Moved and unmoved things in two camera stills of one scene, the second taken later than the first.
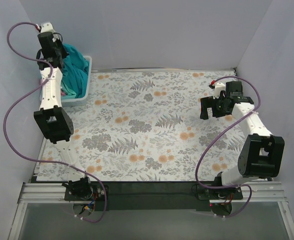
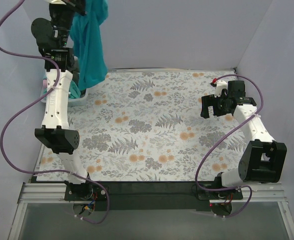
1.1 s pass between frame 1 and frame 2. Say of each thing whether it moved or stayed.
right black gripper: stayed
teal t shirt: moved
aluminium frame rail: stayed
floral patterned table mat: stayed
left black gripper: moved
